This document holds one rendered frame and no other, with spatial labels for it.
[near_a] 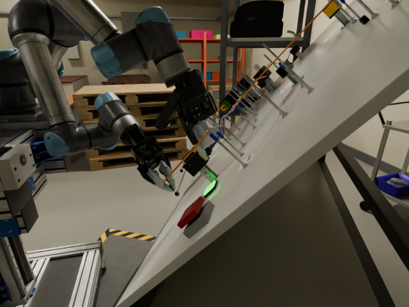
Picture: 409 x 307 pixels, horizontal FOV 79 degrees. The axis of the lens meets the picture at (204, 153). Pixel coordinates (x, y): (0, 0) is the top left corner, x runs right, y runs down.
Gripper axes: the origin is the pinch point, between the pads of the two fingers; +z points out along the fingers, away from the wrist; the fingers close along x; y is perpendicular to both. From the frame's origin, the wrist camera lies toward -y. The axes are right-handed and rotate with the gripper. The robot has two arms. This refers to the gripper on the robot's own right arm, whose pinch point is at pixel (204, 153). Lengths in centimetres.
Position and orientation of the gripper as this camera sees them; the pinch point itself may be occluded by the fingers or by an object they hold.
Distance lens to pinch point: 65.0
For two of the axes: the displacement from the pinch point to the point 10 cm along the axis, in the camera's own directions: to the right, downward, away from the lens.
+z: 4.1, 8.9, 2.1
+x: 2.0, -3.2, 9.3
